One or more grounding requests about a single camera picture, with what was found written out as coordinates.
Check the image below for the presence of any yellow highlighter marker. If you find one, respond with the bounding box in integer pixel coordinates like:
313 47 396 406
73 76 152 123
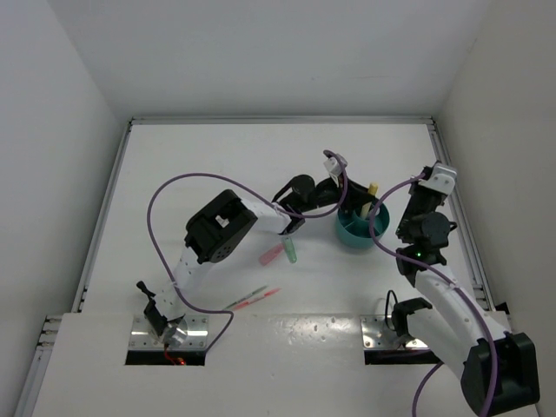
360 182 379 220

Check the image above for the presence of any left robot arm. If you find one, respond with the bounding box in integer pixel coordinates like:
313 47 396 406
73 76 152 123
147 173 378 318

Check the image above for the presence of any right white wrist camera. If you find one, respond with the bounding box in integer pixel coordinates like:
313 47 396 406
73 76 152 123
420 162 458 196

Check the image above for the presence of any red thin pen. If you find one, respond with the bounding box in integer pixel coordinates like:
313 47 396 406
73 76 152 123
232 288 281 311

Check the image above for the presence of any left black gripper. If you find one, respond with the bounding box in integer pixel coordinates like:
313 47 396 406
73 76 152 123
299 171 374 214

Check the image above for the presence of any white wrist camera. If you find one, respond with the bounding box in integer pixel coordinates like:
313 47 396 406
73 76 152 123
324 150 348 181
420 162 458 196

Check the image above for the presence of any pink highlighter marker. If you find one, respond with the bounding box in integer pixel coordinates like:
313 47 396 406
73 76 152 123
259 243 284 266

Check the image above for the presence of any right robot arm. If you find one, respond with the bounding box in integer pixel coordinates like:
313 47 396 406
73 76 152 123
392 164 540 416

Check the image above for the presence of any green highlighter marker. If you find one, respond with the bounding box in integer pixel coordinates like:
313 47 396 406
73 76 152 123
281 236 298 264

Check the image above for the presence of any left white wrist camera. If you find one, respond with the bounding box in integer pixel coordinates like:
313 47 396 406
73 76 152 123
324 150 348 181

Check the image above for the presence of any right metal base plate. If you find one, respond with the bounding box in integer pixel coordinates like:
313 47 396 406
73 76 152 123
360 314 428 352

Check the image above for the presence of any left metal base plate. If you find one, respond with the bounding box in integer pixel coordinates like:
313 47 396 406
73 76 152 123
128 315 209 352

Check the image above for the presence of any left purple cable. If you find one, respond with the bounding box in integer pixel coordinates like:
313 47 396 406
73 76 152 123
146 149 348 360

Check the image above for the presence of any metal base plate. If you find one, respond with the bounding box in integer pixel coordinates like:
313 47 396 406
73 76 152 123
128 315 209 352
360 314 428 352

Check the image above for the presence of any green thin pen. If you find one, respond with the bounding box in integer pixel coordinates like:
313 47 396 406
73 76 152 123
222 285 268 311

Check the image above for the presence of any teal round divided container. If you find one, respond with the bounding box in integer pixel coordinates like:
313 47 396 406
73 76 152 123
334 204 390 249

